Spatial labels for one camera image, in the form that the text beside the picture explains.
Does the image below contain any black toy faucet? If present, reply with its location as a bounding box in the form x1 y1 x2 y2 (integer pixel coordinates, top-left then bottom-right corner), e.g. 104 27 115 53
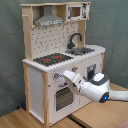
67 33 82 49

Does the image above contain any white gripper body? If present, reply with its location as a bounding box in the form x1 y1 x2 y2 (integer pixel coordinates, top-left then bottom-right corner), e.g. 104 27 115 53
63 70 85 95

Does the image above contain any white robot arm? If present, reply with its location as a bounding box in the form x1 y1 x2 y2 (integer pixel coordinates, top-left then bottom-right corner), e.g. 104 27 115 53
63 70 128 103

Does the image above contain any white oven door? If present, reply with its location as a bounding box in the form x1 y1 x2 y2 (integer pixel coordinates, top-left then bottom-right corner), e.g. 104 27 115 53
49 84 89 125

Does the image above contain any white toy microwave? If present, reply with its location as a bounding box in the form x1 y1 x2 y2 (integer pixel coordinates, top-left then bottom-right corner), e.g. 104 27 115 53
66 3 90 21

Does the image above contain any wooden toy kitchen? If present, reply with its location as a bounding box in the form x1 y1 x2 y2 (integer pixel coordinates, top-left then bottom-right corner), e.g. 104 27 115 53
22 2 105 127

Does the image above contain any oven knob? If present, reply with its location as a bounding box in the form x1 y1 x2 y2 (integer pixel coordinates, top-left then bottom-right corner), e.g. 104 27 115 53
71 66 80 73
54 73 60 79

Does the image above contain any left oven knob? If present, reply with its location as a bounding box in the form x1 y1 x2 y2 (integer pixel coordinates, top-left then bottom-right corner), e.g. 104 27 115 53
54 73 60 79

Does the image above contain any grey range hood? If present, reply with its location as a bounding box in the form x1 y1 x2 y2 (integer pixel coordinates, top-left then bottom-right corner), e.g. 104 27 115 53
34 6 64 27

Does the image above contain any grey ice dispenser panel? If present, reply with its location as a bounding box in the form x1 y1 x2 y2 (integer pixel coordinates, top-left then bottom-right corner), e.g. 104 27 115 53
87 64 96 80

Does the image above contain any grey toy sink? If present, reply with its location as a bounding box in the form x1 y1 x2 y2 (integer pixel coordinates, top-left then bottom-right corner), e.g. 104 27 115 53
65 47 95 55

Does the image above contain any right oven knob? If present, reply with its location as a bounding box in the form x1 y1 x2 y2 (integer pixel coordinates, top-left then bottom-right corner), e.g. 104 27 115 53
71 66 80 73

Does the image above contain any grey backdrop curtain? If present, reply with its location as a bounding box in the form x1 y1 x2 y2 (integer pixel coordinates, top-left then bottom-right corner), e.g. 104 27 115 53
0 0 128 117

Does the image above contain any black toy stovetop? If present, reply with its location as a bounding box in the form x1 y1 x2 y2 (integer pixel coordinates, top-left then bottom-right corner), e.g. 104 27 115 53
34 53 71 67

